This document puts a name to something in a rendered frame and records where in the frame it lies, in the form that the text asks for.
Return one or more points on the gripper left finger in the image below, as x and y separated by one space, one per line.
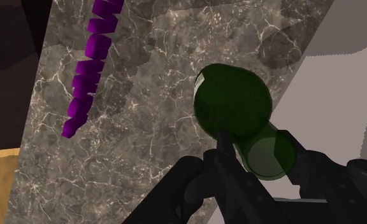
230 186

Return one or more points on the dark green glass bottle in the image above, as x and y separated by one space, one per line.
233 99

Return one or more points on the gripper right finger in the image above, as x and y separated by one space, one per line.
326 173

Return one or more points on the purple segmented strip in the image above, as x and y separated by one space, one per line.
90 65

